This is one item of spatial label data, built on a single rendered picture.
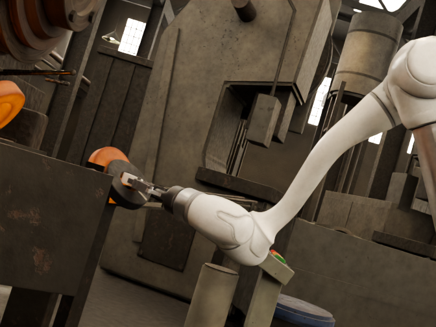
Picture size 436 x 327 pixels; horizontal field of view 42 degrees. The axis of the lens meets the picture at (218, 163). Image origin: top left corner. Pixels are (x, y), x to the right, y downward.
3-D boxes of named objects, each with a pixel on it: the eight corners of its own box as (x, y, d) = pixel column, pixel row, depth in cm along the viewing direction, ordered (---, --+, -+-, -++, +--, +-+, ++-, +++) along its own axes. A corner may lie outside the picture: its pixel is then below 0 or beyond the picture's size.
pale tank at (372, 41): (281, 262, 942) (359, 4, 966) (277, 257, 1033) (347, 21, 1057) (335, 279, 938) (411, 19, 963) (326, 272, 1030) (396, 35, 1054)
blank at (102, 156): (101, 209, 163) (109, 207, 161) (77, 159, 160) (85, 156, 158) (133, 187, 175) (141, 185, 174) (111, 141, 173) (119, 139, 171)
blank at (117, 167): (91, 177, 156) (98, 170, 154) (115, 157, 170) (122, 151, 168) (129, 219, 157) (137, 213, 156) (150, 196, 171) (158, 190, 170)
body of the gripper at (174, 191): (167, 214, 146) (143, 203, 151) (187, 219, 152) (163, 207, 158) (178, 186, 146) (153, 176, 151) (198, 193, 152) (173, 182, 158)
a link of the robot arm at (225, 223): (178, 220, 140) (202, 241, 150) (226, 242, 131) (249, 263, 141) (200, 183, 143) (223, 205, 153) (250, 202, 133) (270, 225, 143)
